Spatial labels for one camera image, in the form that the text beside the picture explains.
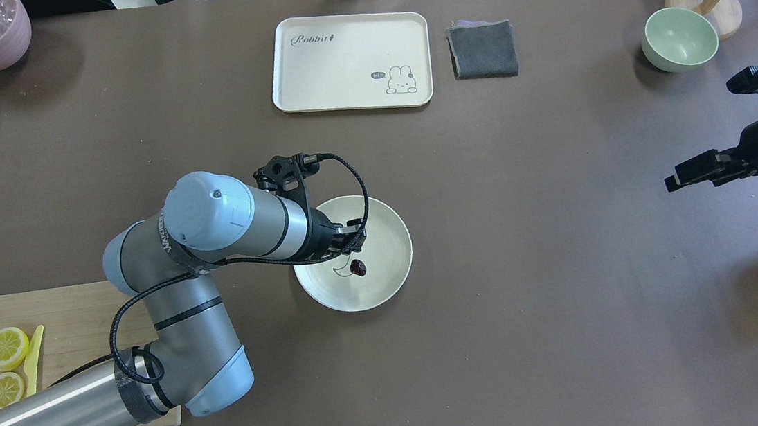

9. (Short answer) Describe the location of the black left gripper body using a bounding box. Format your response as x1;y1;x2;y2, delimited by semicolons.
252;152;366;264

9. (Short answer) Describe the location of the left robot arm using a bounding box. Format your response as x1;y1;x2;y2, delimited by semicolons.
0;152;369;426

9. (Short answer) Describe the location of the cream rabbit tray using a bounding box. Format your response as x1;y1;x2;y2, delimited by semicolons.
272;12;434;113

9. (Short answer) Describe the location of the cream round plate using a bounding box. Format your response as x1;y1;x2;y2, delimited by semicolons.
294;197;414;312

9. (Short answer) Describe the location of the mint green bowl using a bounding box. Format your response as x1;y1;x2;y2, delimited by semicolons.
640;7;721;73

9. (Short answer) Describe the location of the grey folded cloth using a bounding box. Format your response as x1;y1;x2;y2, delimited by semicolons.
446;20;520;80

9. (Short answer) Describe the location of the wooden cutting board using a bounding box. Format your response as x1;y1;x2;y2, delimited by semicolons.
0;274;183;426

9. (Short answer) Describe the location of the yellow plastic knife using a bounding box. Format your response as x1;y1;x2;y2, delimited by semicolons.
23;324;46;398

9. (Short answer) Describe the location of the lemon slice near board edge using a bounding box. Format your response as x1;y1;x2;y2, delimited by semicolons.
0;326;31;373

